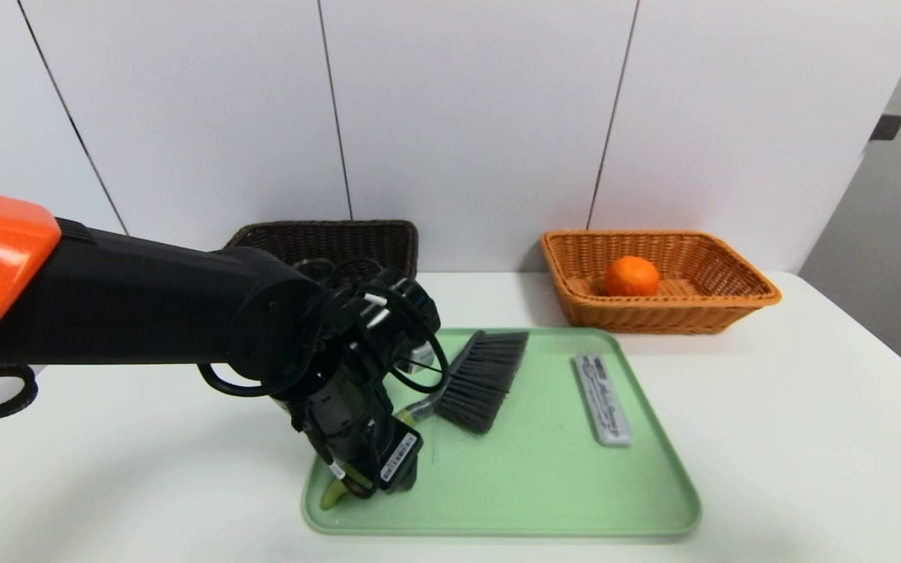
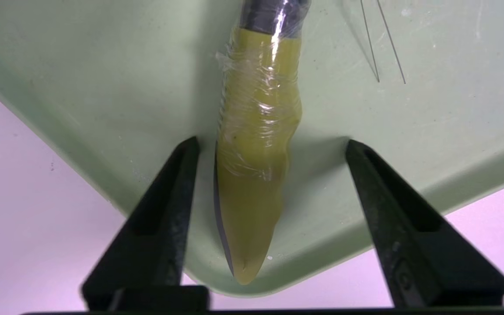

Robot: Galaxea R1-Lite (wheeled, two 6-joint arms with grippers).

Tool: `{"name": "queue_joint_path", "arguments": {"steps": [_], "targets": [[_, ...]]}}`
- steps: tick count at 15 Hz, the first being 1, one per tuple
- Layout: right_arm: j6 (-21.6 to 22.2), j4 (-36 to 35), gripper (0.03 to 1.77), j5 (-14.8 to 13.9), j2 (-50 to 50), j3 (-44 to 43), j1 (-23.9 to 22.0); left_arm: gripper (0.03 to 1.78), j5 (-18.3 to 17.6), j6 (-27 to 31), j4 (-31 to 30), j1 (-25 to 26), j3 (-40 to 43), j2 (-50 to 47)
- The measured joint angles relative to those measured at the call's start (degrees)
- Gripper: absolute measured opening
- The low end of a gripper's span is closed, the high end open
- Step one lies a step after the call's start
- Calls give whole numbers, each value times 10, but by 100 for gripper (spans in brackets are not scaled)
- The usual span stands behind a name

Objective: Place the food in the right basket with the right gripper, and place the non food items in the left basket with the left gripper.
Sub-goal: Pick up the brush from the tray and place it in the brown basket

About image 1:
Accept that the light green plastic tray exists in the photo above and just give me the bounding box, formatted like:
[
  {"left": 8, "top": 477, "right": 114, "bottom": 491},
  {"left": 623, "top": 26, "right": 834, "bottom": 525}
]
[{"left": 301, "top": 327, "right": 703, "bottom": 539}]

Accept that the grey brush with green handle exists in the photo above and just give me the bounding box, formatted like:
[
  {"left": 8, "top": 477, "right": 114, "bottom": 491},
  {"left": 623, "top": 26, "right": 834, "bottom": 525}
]
[{"left": 321, "top": 330, "right": 530, "bottom": 511}]

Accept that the grey white printed eraser bar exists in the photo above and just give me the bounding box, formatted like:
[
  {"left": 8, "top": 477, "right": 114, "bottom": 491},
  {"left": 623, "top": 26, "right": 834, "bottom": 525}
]
[{"left": 573, "top": 353, "right": 634, "bottom": 448}]

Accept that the left wrist camera unit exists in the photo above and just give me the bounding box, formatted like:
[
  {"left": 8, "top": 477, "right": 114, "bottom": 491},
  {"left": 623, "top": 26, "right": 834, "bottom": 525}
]
[{"left": 357, "top": 267, "right": 443, "bottom": 373}]

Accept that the orange wicker basket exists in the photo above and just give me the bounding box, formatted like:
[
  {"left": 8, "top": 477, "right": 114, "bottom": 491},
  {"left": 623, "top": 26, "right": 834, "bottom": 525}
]
[{"left": 540, "top": 228, "right": 784, "bottom": 335}]

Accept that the orange fruit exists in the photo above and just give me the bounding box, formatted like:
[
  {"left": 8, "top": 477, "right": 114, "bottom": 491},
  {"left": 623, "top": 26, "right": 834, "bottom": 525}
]
[{"left": 605, "top": 255, "right": 662, "bottom": 298}]

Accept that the dark brown wicker basket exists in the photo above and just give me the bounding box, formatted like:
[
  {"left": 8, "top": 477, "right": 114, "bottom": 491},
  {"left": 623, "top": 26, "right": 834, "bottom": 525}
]
[{"left": 224, "top": 219, "right": 420, "bottom": 282}]

